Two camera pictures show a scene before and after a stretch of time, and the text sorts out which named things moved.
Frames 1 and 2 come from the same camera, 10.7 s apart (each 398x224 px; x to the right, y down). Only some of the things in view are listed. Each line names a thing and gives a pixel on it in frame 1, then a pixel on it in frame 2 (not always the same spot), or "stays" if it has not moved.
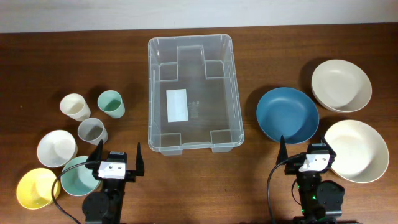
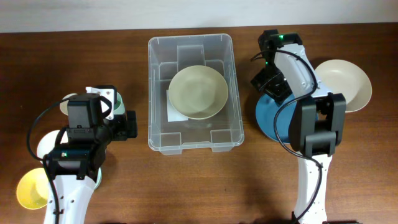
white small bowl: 56,149 stays
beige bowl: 341,86 stays
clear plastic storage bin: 193,99 stays
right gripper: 293,164 to 277,93
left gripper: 130,175 to 122,133
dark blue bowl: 288,112 stays
